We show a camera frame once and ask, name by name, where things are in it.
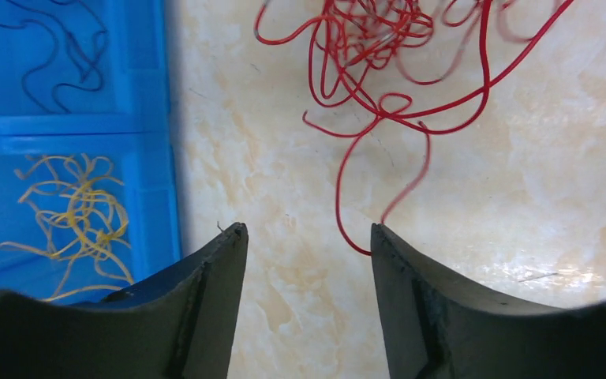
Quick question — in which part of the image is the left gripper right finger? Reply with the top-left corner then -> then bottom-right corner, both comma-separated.
371,224 -> 606,378

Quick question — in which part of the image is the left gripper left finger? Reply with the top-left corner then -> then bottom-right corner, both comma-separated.
0,223 -> 249,378

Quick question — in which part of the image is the yellow wire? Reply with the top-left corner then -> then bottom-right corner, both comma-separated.
0,152 -> 136,303

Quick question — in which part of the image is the red wire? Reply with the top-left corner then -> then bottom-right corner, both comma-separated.
252,0 -> 576,257

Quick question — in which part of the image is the blue three-compartment bin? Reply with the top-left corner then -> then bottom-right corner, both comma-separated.
0,1 -> 181,304

